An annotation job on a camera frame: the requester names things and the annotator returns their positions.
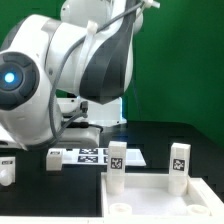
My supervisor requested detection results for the white marker sheet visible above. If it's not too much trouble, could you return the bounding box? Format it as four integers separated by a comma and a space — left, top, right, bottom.
61, 146, 148, 167

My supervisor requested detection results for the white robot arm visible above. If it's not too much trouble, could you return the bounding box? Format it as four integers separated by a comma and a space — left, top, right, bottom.
0, 0, 160, 150

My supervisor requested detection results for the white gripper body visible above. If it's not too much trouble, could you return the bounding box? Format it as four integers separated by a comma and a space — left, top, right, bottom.
55, 127, 100, 148

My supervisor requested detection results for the white square table top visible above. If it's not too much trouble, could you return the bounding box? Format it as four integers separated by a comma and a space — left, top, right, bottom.
101, 173, 224, 221

